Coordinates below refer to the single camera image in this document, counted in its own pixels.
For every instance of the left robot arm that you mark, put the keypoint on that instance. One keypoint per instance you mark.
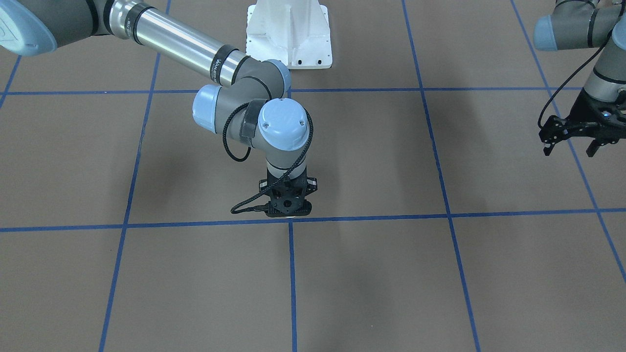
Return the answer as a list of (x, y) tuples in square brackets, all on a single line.
[(578, 24)]

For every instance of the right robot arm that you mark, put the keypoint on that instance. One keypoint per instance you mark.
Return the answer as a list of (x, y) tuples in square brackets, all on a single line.
[(246, 99)]

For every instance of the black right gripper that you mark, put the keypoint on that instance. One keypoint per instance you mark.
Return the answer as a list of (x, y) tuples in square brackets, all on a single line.
[(311, 185)]

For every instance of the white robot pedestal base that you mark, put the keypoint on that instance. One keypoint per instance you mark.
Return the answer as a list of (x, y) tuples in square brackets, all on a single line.
[(294, 32)]

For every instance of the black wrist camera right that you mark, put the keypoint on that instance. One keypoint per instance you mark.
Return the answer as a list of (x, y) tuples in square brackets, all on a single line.
[(289, 201)]

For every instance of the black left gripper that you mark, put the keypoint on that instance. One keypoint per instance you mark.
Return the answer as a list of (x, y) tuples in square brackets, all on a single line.
[(587, 110)]

